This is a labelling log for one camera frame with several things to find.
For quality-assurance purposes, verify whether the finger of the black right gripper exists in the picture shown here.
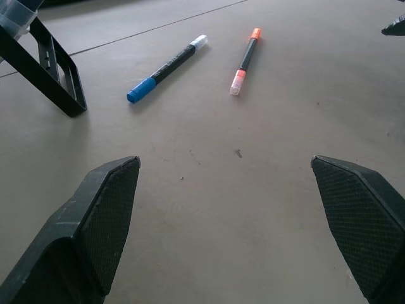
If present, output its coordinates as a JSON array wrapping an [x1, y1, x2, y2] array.
[[381, 15, 405, 37]]

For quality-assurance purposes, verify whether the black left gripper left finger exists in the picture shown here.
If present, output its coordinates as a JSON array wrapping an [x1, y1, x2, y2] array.
[[0, 155, 141, 304]]

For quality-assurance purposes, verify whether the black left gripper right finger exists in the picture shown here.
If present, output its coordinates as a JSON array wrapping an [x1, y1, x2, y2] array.
[[310, 155, 405, 304]]

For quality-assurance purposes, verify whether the orange capped black marker pen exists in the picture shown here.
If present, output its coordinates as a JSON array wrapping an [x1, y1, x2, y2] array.
[[229, 27, 263, 97]]

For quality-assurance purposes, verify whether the blue capped black marker pen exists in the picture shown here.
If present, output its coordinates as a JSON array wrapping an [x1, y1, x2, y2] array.
[[127, 34, 209, 105]]

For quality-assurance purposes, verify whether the clear plastic container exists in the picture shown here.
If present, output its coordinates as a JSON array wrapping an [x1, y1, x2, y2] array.
[[0, 0, 39, 41]]

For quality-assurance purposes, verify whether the black tilted stand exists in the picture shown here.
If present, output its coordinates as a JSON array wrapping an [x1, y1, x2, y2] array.
[[0, 16, 88, 118]]

